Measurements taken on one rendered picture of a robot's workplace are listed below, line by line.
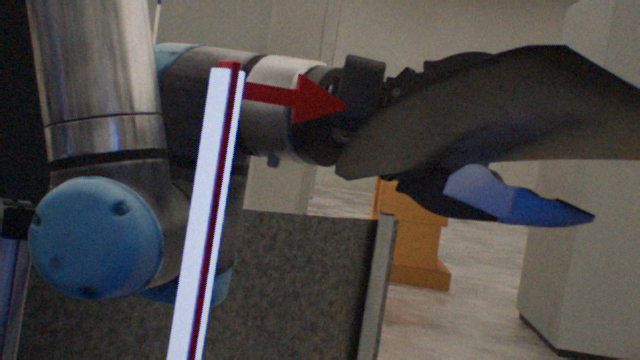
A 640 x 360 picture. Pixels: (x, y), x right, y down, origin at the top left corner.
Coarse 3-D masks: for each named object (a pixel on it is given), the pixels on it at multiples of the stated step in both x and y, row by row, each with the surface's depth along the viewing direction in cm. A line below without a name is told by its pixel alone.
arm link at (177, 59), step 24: (168, 48) 82; (192, 48) 81; (216, 48) 82; (168, 72) 80; (192, 72) 79; (168, 96) 80; (192, 96) 79; (168, 120) 80; (192, 120) 79; (168, 144) 80; (192, 144) 79; (240, 144) 78
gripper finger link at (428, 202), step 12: (432, 180) 70; (444, 180) 70; (408, 192) 71; (420, 192) 70; (432, 192) 70; (420, 204) 70; (432, 204) 70; (444, 204) 69; (456, 204) 69; (444, 216) 69; (456, 216) 69; (468, 216) 68; (480, 216) 68; (492, 216) 68
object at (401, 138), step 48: (528, 48) 46; (432, 96) 53; (480, 96) 52; (528, 96) 51; (576, 96) 50; (624, 96) 49; (384, 144) 61; (432, 144) 61; (480, 144) 61; (528, 144) 61; (576, 144) 61; (624, 144) 59
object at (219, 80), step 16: (224, 80) 49; (208, 96) 51; (224, 96) 49; (208, 112) 51; (208, 128) 50; (208, 144) 50; (208, 160) 50; (208, 176) 49; (208, 192) 49; (192, 208) 51; (208, 208) 50; (192, 224) 51; (192, 240) 50; (192, 256) 50; (192, 272) 50; (192, 288) 50; (176, 304) 51; (192, 304) 50; (176, 320) 51; (176, 336) 51; (176, 352) 50
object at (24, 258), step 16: (32, 208) 98; (0, 240) 98; (16, 240) 99; (0, 256) 98; (16, 256) 99; (0, 272) 98; (16, 272) 98; (0, 288) 98; (16, 288) 99; (0, 304) 98; (16, 304) 99; (0, 320) 99; (16, 320) 99; (0, 336) 99; (16, 336) 99; (0, 352) 100; (16, 352) 99
